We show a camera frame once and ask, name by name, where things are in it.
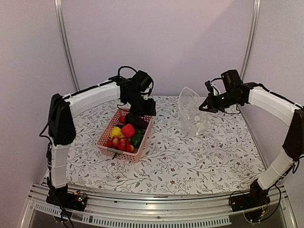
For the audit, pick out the red toy pepper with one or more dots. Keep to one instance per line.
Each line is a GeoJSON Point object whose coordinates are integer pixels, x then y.
{"type": "Point", "coordinates": [128, 131]}

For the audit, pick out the floral patterned table mat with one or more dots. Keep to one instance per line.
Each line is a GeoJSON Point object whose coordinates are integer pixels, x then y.
{"type": "Point", "coordinates": [223, 158]}

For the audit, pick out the right aluminium frame post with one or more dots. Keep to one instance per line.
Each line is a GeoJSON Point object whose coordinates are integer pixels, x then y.
{"type": "Point", "coordinates": [251, 37]}

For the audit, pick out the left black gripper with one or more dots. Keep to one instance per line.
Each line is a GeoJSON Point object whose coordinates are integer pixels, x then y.
{"type": "Point", "coordinates": [149, 110]}

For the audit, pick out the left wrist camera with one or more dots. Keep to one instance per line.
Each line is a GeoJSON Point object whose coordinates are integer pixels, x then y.
{"type": "Point", "coordinates": [143, 83]}

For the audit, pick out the green toy pepper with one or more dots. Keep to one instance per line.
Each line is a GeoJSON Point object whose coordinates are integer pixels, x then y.
{"type": "Point", "coordinates": [136, 140]}

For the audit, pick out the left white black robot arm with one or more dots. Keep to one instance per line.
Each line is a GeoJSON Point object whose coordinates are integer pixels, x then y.
{"type": "Point", "coordinates": [63, 109]}

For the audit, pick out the aluminium frame post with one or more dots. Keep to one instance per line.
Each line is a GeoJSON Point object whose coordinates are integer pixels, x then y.
{"type": "Point", "coordinates": [65, 43]}
{"type": "Point", "coordinates": [251, 37]}

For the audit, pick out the clear zip top bag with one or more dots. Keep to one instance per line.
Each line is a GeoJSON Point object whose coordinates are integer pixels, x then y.
{"type": "Point", "coordinates": [193, 121]}

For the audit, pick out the purple toy eggplant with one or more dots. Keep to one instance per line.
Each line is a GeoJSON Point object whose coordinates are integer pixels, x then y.
{"type": "Point", "coordinates": [136, 121]}

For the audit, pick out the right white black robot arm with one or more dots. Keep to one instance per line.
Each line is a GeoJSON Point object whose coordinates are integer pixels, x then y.
{"type": "Point", "coordinates": [289, 113]}

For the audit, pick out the green toy cucumber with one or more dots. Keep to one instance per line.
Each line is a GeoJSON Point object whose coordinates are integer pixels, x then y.
{"type": "Point", "coordinates": [140, 131]}

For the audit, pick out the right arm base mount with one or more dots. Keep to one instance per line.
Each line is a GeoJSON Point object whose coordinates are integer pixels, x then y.
{"type": "Point", "coordinates": [254, 208]}

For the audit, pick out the front aluminium rail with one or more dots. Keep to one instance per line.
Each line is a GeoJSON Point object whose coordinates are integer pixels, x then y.
{"type": "Point", "coordinates": [113, 209]}

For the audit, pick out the left aluminium frame post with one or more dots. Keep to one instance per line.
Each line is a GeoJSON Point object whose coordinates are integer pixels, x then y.
{"type": "Point", "coordinates": [65, 43]}

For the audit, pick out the pink plastic basket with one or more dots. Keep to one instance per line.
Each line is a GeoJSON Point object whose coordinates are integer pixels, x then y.
{"type": "Point", "coordinates": [114, 153]}

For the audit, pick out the yellow toy pepper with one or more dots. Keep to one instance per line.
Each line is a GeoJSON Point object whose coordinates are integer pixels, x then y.
{"type": "Point", "coordinates": [116, 132]}

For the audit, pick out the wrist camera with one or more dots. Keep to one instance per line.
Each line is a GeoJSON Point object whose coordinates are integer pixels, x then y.
{"type": "Point", "coordinates": [143, 83]}
{"type": "Point", "coordinates": [230, 79]}

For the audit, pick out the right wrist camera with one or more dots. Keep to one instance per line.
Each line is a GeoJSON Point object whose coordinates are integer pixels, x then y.
{"type": "Point", "coordinates": [230, 79]}

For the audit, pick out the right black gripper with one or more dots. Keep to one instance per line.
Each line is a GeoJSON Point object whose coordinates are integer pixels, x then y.
{"type": "Point", "coordinates": [210, 100]}

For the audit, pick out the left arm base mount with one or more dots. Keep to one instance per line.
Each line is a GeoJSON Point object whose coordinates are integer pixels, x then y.
{"type": "Point", "coordinates": [64, 199]}

